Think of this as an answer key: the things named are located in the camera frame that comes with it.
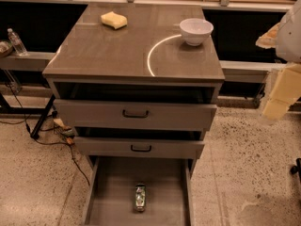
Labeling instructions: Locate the grey side shelf rail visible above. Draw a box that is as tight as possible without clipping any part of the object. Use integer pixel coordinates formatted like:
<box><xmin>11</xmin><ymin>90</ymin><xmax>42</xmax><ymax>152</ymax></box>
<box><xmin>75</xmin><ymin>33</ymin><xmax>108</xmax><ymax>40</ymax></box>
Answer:
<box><xmin>0</xmin><ymin>52</ymin><xmax>55</xmax><ymax>72</ymax></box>

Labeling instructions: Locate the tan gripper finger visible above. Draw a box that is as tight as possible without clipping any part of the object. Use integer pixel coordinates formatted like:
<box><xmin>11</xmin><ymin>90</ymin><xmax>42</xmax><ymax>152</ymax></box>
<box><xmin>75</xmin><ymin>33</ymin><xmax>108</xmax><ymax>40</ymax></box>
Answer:
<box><xmin>262</xmin><ymin>63</ymin><xmax>301</xmax><ymax>121</ymax></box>
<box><xmin>255</xmin><ymin>24</ymin><xmax>279</xmax><ymax>49</ymax></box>

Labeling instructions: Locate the grey drawer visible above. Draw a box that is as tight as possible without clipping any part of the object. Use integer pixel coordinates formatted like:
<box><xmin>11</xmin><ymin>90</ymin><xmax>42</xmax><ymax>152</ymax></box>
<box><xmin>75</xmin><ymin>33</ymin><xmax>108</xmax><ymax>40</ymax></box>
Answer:
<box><xmin>74</xmin><ymin>137</ymin><xmax>204</xmax><ymax>159</ymax></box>
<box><xmin>55</xmin><ymin>99</ymin><xmax>217</xmax><ymax>131</ymax></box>
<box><xmin>81</xmin><ymin>157</ymin><xmax>195</xmax><ymax>226</ymax></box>

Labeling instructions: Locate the white bowl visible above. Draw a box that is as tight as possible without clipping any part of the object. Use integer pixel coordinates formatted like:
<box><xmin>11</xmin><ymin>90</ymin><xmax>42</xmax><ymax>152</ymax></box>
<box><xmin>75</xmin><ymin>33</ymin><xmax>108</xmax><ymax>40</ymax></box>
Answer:
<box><xmin>180</xmin><ymin>18</ymin><xmax>214</xmax><ymax>46</ymax></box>

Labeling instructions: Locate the black floor cable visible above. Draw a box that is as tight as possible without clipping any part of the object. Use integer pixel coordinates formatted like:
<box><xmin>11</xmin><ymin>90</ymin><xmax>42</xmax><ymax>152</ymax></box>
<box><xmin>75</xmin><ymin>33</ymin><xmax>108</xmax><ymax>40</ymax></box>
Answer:
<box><xmin>0</xmin><ymin>82</ymin><xmax>91</xmax><ymax>186</ymax></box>

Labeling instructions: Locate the grey drawer cabinet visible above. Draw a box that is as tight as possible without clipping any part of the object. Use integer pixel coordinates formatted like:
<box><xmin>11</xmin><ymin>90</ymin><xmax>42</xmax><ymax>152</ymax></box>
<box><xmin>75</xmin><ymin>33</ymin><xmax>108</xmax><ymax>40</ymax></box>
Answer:
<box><xmin>41</xmin><ymin>2</ymin><xmax>226</xmax><ymax>174</ymax></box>

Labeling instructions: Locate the grey middle drawer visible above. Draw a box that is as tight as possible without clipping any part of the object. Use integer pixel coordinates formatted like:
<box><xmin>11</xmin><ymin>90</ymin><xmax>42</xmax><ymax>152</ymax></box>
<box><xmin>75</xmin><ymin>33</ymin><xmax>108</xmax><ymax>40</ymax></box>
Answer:
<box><xmin>74</xmin><ymin>137</ymin><xmax>204</xmax><ymax>159</ymax></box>

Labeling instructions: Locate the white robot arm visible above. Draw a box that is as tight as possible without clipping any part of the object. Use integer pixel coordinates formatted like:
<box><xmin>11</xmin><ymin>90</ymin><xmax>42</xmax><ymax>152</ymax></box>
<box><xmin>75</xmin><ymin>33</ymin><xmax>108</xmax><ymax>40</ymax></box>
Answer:
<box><xmin>256</xmin><ymin>0</ymin><xmax>301</xmax><ymax>121</ymax></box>

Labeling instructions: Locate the clear plastic water bottle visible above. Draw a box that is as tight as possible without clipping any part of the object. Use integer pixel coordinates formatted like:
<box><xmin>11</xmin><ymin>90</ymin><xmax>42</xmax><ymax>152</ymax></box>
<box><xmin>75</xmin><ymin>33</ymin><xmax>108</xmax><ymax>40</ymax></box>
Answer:
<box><xmin>8</xmin><ymin>28</ymin><xmax>27</xmax><ymax>56</ymax></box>

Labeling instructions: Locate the grey bottom drawer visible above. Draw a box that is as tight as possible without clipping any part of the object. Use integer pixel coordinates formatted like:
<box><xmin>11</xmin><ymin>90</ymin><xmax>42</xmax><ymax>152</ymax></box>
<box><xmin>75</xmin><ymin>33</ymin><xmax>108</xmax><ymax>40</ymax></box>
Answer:
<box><xmin>81</xmin><ymin>157</ymin><xmax>195</xmax><ymax>226</ymax></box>

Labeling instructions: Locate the yellow sponge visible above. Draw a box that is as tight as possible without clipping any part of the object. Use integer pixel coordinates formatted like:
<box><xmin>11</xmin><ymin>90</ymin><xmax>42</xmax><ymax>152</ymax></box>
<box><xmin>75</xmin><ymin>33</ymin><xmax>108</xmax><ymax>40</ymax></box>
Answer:
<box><xmin>101</xmin><ymin>11</ymin><xmax>127</xmax><ymax>29</ymax></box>

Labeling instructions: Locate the green soda can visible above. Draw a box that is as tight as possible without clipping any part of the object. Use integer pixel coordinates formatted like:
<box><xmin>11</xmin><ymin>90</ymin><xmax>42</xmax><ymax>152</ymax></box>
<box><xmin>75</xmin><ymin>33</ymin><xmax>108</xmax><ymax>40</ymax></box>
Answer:
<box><xmin>135</xmin><ymin>184</ymin><xmax>146</xmax><ymax>212</ymax></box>

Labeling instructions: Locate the dish on side shelf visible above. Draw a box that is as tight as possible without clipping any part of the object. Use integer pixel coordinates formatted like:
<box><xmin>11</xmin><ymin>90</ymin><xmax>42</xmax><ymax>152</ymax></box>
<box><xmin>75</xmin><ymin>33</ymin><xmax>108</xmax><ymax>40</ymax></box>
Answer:
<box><xmin>0</xmin><ymin>40</ymin><xmax>13</xmax><ymax>57</ymax></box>

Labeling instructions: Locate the black table leg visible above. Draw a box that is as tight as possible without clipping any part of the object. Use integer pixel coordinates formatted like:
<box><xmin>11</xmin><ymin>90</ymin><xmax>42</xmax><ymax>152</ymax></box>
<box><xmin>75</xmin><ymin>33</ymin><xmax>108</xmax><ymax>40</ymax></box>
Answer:
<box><xmin>30</xmin><ymin>95</ymin><xmax>55</xmax><ymax>139</ymax></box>

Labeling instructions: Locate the grey top drawer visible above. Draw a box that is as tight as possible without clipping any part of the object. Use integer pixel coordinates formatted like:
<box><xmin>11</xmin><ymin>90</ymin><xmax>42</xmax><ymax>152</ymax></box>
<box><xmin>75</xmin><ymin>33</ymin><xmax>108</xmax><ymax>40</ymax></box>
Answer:
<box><xmin>55</xmin><ymin>99</ymin><xmax>217</xmax><ymax>131</ymax></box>

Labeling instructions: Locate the black chair caster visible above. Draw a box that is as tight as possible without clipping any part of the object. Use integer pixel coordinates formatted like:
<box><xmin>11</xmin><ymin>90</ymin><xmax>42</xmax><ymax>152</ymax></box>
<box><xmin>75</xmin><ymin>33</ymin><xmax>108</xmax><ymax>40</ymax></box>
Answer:
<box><xmin>290</xmin><ymin>158</ymin><xmax>301</xmax><ymax>182</ymax></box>

